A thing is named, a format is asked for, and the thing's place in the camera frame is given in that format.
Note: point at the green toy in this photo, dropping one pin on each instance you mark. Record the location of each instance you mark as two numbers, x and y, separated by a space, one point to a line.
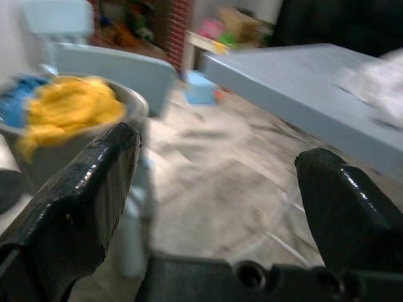
231 39

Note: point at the small white toy table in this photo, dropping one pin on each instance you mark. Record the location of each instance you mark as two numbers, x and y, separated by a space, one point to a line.
201 39

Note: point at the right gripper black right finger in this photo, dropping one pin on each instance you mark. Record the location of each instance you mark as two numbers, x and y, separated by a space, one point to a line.
346 214

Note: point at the light blue plastic stool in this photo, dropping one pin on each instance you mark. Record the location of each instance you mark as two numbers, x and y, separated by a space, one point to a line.
198 89

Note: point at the grey laundry basket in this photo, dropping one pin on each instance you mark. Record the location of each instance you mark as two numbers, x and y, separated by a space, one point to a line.
135 104

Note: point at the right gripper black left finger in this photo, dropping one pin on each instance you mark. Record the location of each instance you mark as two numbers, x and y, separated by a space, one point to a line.
78 204

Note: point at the black television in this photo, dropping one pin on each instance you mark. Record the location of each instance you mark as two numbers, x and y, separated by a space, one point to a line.
330 22

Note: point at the yellow garment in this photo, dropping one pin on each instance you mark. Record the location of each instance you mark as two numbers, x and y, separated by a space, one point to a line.
69 110

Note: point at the pink toy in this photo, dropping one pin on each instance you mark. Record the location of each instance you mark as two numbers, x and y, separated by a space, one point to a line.
212 28

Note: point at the cardboard box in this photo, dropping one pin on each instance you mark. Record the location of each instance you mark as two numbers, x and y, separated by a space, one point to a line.
239 23

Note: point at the red brick pillar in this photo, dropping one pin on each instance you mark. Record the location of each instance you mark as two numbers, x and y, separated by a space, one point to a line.
173 31

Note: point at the white garment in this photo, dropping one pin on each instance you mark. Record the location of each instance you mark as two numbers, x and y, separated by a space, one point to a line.
384 85

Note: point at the light grey folding chair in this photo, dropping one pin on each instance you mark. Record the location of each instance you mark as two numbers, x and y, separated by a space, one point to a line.
126 72

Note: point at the white folding table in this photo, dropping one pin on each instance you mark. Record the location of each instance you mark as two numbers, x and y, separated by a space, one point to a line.
283 81

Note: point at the blue garment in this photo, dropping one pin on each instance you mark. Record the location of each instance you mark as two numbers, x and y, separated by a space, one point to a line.
15 104

